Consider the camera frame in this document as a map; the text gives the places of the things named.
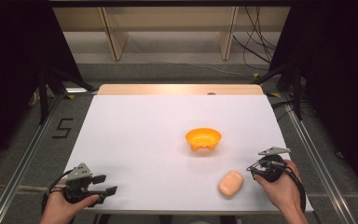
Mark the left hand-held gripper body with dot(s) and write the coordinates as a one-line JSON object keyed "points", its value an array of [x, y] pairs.
{"points": [[78, 183]]}

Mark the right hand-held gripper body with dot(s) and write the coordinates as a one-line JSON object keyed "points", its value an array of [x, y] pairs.
{"points": [[272, 168]]}

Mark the peach soap bar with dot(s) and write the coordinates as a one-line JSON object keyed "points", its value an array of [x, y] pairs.
{"points": [[231, 183]]}

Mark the orange plastic bowl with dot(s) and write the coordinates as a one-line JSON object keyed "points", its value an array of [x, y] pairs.
{"points": [[203, 138]]}

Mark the person's right hand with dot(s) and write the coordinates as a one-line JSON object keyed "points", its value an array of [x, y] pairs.
{"points": [[281, 193]]}

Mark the person's left hand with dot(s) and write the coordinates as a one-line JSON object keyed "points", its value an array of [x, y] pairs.
{"points": [[62, 207]]}

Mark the white table cover sheet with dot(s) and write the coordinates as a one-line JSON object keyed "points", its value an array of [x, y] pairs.
{"points": [[155, 149]]}

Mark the black tripod stand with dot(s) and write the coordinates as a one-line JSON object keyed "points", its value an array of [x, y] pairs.
{"points": [[292, 84], [48, 90]]}

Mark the light wooden table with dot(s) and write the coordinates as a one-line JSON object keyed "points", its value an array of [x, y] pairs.
{"points": [[167, 89]]}

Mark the black curtain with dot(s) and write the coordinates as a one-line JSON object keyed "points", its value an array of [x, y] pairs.
{"points": [[341, 77], [15, 71]]}

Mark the aluminium floor rail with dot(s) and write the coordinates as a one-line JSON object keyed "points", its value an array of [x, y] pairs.
{"points": [[317, 155], [28, 155]]}

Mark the beige wooden desk frame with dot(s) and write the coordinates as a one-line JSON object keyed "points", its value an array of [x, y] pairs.
{"points": [[118, 37]]}

